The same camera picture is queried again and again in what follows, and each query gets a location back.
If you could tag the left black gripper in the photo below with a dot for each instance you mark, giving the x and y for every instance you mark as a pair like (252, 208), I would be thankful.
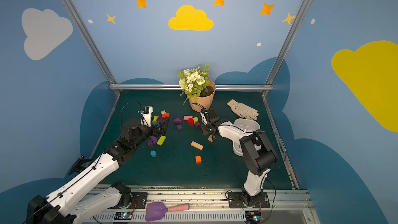
(156, 128)

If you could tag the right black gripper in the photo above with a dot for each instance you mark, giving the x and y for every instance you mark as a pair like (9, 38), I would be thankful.
(207, 127)

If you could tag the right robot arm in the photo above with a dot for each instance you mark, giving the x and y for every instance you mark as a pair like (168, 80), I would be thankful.
(249, 142)

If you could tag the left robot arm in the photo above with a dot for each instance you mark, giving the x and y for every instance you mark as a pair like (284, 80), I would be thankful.
(66, 205)

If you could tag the white storage bin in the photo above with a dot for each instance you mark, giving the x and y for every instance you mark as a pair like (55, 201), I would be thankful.
(245, 127)

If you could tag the purple long block left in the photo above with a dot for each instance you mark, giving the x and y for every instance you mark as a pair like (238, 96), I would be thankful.
(154, 140)

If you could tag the pink rectangular block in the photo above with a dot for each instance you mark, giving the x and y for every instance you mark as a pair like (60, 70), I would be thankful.
(186, 118)

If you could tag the pale wooden long block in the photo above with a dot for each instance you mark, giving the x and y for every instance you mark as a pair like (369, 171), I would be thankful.
(197, 145)

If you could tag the pink flower pot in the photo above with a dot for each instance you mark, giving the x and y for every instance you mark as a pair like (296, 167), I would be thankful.
(198, 103)

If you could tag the lime green bar block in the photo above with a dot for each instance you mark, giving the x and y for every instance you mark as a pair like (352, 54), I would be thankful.
(161, 140)

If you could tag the teal cylinder block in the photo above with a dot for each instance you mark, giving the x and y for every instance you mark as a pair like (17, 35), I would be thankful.
(153, 153)

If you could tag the purple triangle prism block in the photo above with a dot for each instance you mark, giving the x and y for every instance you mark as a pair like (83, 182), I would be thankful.
(177, 121)

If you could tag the white knit work glove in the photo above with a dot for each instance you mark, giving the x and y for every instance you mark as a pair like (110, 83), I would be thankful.
(242, 110)

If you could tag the red rectangular block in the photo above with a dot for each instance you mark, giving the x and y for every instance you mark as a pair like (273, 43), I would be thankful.
(166, 115)

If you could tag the orange cube block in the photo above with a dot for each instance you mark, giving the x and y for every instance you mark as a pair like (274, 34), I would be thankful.
(198, 159)

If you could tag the white green flower bouquet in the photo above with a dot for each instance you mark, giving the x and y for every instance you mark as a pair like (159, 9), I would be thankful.
(195, 83)

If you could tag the purple pink toy shovel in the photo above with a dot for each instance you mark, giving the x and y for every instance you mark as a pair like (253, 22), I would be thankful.
(157, 210)

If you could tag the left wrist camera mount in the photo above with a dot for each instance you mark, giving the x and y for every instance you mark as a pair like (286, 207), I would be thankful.
(145, 113)

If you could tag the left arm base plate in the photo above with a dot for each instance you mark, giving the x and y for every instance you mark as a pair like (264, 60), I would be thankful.
(136, 200)

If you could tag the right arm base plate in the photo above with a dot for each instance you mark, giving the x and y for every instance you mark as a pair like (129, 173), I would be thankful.
(243, 200)

